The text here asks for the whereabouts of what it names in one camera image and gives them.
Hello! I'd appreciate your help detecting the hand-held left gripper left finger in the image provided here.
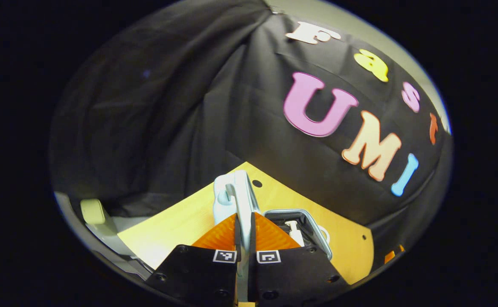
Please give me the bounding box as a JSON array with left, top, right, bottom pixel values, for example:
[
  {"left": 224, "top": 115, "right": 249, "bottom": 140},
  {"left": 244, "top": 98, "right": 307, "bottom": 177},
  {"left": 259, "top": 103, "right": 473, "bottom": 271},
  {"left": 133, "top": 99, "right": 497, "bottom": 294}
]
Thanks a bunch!
[{"left": 146, "top": 213, "right": 242, "bottom": 307}]

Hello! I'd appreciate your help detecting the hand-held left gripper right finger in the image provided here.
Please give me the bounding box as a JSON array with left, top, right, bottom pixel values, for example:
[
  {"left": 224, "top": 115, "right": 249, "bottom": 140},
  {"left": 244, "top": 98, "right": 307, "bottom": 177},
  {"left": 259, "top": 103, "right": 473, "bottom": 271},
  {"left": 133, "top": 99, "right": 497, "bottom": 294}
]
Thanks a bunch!
[{"left": 249, "top": 212, "right": 352, "bottom": 307}]

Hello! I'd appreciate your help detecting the white pump bottle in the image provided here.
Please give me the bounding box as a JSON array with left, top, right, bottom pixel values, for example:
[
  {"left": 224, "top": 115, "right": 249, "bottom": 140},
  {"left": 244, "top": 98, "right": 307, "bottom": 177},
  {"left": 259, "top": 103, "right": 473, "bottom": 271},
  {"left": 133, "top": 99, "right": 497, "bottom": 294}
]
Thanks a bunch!
[{"left": 285, "top": 220, "right": 305, "bottom": 247}]

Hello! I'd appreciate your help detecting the light blue suitcase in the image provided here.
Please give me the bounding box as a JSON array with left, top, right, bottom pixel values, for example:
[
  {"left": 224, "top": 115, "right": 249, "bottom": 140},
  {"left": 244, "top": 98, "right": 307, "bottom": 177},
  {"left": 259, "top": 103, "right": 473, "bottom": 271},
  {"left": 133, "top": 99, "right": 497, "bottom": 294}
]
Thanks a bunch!
[{"left": 213, "top": 170, "right": 333, "bottom": 305}]

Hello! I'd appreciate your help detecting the grey chair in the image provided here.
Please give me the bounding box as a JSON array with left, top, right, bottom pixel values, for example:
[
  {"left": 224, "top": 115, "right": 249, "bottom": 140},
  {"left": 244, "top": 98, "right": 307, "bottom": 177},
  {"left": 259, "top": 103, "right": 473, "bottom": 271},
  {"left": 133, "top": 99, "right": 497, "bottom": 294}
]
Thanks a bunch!
[{"left": 55, "top": 192, "right": 155, "bottom": 281}]

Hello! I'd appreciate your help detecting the black backdrop cloth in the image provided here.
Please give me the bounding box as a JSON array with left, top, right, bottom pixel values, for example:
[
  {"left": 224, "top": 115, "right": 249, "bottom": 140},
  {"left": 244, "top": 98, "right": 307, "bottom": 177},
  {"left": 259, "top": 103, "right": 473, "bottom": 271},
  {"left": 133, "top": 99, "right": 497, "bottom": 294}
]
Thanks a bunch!
[{"left": 48, "top": 0, "right": 453, "bottom": 273}]

